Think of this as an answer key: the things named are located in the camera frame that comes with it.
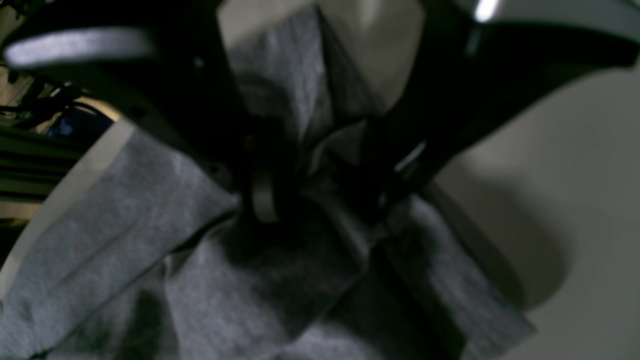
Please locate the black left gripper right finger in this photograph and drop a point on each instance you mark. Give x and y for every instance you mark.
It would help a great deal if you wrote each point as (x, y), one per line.
(479, 63)

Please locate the grey T-shirt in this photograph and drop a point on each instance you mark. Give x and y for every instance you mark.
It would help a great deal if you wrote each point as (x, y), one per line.
(160, 259)

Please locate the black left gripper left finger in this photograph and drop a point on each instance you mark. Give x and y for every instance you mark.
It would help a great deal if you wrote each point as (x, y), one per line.
(162, 64)

